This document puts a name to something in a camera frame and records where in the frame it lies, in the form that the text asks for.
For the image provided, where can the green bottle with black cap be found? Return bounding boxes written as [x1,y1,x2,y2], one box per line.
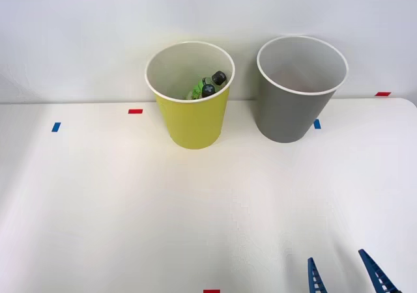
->
[185,70,227,101]

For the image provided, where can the yellow bottle with black cap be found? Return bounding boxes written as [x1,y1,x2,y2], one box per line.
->
[201,83,217,99]

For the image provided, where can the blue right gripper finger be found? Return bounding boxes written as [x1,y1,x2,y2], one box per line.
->
[358,248,400,293]
[307,257,324,293]

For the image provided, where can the grey plastic bin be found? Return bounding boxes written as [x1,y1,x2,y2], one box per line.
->
[255,35,349,143]

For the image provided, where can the yellow-green plastic bin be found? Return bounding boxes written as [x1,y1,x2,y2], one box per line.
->
[144,40,236,150]

